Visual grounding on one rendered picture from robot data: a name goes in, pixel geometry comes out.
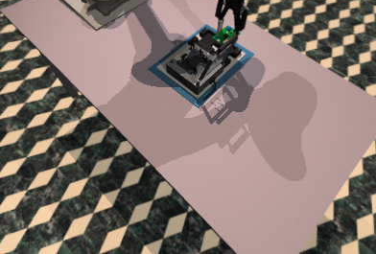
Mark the green circuit board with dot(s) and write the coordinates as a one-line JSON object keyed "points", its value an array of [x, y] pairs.
{"points": [[224, 35]]}

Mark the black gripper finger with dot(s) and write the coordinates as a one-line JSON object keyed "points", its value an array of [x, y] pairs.
{"points": [[237, 17], [220, 14]]}

